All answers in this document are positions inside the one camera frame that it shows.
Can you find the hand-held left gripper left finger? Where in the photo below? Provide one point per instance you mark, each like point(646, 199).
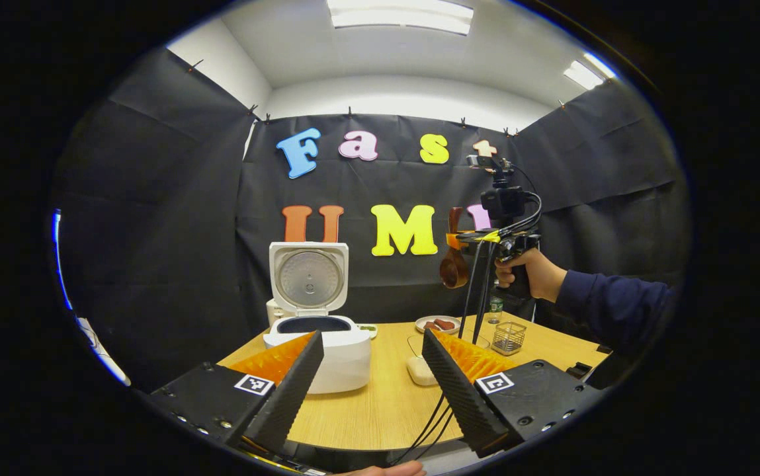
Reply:
point(287, 396)

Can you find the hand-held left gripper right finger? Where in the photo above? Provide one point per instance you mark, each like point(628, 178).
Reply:
point(456, 390)

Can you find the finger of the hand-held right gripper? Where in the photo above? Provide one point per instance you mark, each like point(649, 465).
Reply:
point(472, 237)

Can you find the brown wooden spoon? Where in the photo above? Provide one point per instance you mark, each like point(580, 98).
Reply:
point(454, 268)

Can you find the white rice cooker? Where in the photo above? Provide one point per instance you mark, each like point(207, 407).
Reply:
point(346, 357)

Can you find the white round plate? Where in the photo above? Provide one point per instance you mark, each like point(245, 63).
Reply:
point(449, 330)

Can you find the clear green-label plastic bottle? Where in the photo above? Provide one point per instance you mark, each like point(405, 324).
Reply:
point(496, 307)

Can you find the small white divided dish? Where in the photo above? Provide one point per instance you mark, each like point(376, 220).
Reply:
point(368, 328)

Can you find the small ceiling light panel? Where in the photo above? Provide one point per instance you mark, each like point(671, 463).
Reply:
point(585, 73)

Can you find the black backdrop cloth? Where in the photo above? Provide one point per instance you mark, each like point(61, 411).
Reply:
point(174, 231)

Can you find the large ceiling light panel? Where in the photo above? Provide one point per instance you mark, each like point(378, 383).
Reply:
point(399, 16)

